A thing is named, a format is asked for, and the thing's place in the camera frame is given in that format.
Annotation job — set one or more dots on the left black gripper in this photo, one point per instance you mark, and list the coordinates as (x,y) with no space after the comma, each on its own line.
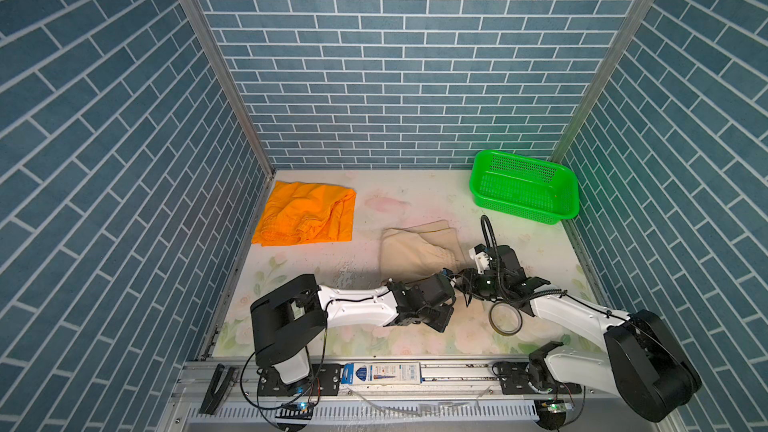
(447,312)

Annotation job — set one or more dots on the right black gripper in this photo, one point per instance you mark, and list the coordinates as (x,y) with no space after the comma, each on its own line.
(468,282)

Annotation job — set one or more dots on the beige shorts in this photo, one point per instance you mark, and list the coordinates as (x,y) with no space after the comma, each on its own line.
(410,254)

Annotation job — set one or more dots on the green plastic basket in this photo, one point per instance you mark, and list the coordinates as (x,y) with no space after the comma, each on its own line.
(528,188)

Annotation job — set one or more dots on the orange shorts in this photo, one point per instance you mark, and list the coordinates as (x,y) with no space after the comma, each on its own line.
(306,213)

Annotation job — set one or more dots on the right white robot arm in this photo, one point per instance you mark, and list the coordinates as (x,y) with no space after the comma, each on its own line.
(637,359)

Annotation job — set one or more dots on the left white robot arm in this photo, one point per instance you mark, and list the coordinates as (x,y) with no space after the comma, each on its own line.
(287,319)

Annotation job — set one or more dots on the white blue paper box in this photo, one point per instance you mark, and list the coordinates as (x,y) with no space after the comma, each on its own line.
(381,373)

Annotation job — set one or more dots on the black folded tool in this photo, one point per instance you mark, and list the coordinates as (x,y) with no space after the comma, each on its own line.
(218,389)

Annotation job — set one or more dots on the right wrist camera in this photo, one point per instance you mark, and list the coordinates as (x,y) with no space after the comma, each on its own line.
(481,258)

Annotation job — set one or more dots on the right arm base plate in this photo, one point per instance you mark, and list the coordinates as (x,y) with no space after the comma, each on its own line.
(517,378)

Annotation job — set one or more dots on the white slotted cable duct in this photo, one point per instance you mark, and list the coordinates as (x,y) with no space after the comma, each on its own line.
(359,412)

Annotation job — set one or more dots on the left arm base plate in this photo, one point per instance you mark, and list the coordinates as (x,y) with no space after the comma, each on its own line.
(324,379)

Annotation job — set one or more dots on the aluminium front rail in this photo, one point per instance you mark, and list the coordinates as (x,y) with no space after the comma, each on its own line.
(442,379)

